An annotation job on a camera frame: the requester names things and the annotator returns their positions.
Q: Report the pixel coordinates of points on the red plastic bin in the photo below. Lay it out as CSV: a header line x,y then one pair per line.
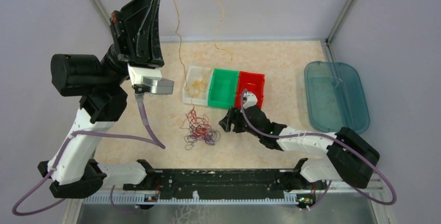
x,y
253,82

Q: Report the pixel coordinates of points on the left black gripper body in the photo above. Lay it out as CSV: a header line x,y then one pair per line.
x,y
119,37

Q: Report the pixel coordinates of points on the white cable duct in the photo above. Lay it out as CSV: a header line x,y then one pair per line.
x,y
142,199

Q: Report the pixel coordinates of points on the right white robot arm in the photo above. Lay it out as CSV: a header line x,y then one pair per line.
x,y
341,155

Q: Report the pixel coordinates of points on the aluminium frame post right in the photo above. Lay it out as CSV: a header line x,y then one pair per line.
x,y
340,21

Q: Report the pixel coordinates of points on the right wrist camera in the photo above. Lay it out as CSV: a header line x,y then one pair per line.
x,y
249,100

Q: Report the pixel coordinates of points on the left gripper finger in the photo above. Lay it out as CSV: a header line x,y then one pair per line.
x,y
154,53
140,16

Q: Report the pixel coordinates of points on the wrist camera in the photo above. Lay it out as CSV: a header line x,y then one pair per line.
x,y
249,100
149,80

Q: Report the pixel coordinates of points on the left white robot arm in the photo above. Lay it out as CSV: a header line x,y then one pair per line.
x,y
98,84

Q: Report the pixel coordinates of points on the white plastic bin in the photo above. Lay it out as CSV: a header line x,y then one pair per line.
x,y
197,84

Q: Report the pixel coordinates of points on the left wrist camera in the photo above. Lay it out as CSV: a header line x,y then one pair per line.
x,y
149,80

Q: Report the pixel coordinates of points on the green plastic bin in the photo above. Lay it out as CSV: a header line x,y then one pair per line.
x,y
222,92

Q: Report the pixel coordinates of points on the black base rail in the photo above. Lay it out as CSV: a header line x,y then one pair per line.
x,y
223,184

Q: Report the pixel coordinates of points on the aluminium frame post left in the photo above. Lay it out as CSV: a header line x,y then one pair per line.
x,y
103,14

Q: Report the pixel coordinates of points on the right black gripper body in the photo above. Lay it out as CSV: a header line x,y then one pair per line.
x,y
241,124

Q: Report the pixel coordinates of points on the aluminium frame post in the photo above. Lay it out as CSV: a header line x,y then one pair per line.
x,y
340,21
103,14

